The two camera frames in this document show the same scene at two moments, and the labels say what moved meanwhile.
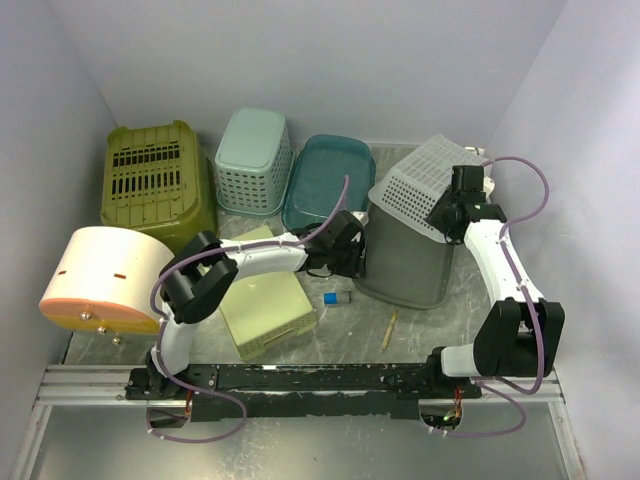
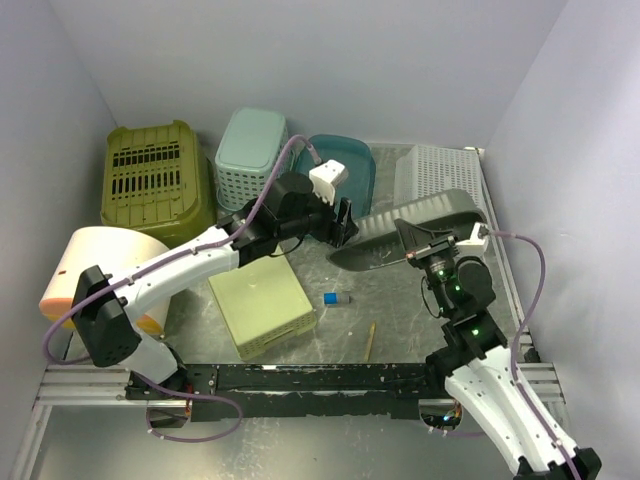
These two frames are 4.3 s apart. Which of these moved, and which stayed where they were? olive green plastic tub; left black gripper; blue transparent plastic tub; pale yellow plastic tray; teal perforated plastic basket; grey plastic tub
Moved: grey plastic tub; left black gripper
Stayed: blue transparent plastic tub; pale yellow plastic tray; teal perforated plastic basket; olive green plastic tub
